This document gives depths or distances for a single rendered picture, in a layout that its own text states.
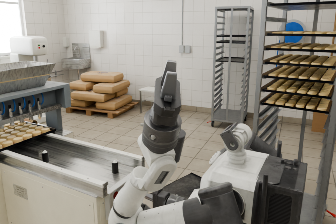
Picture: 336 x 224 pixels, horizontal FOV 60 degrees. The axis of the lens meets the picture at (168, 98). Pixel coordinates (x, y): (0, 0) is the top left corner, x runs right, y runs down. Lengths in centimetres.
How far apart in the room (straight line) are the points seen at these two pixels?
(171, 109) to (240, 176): 41
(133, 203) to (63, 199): 72
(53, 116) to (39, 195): 70
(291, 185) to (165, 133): 43
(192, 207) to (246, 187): 18
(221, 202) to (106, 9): 557
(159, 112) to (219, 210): 32
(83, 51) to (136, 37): 133
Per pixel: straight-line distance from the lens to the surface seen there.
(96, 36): 614
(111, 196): 137
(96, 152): 169
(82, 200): 141
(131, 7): 582
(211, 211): 80
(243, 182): 90
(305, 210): 267
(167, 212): 85
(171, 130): 65
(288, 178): 96
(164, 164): 70
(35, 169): 161
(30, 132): 198
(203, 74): 528
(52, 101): 207
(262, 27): 197
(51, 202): 159
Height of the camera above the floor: 155
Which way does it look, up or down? 14 degrees down
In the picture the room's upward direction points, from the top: straight up
